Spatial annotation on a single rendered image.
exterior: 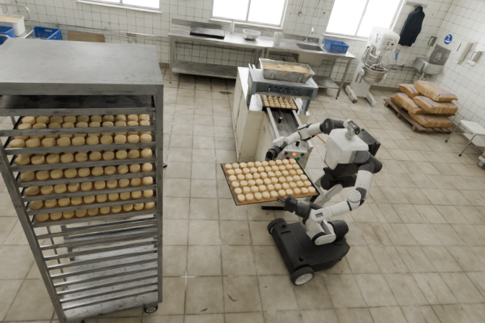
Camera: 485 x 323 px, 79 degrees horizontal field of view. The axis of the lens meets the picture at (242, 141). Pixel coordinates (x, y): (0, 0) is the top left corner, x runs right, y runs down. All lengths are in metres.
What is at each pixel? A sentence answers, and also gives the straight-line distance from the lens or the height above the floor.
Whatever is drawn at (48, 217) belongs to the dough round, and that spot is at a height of 1.04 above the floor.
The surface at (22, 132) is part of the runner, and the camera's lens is 1.45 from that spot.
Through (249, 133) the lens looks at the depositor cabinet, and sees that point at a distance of 3.41.
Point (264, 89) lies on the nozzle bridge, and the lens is 3.26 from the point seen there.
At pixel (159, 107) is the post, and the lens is 1.30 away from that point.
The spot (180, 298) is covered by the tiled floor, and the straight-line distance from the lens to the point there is 2.64.
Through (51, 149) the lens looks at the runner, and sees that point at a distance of 1.48.
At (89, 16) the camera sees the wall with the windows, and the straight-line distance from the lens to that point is 6.38.
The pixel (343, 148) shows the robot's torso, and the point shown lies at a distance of 2.11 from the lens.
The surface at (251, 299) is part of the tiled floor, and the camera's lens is 2.69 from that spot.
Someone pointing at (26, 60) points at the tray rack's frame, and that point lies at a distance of 1.49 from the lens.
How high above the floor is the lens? 2.34
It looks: 34 degrees down
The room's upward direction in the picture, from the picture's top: 11 degrees clockwise
